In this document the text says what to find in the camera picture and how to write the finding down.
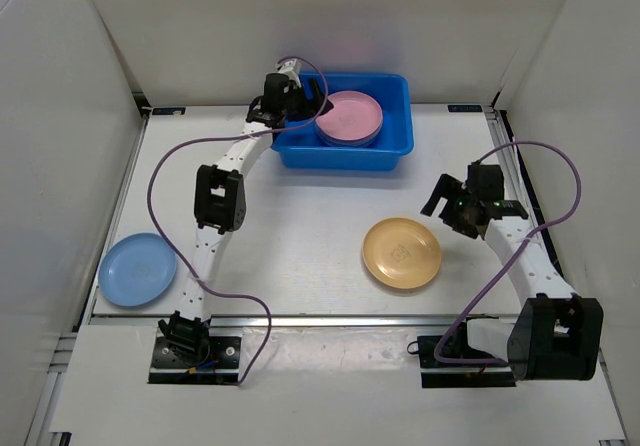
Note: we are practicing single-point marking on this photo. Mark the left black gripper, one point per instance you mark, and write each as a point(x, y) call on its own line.
point(307, 107)

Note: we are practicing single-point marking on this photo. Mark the blue plastic bin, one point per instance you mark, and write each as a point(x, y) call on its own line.
point(303, 148)

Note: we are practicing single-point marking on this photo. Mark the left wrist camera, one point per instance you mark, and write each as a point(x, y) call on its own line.
point(289, 66)

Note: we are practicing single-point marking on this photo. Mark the purple plate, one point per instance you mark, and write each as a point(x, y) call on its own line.
point(356, 145)

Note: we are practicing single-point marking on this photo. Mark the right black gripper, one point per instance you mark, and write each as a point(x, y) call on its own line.
point(448, 186)

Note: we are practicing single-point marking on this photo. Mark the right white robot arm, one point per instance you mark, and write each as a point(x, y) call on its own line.
point(557, 333)

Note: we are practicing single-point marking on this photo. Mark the blue plate front left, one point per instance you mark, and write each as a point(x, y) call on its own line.
point(137, 270)

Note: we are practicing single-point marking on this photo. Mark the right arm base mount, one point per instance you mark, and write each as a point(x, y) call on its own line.
point(472, 369)

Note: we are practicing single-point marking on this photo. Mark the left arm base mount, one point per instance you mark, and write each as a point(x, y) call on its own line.
point(189, 352)

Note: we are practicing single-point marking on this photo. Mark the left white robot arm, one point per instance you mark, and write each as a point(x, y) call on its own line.
point(220, 202)

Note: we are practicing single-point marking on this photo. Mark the yellow plate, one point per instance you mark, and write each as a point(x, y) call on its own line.
point(401, 254)

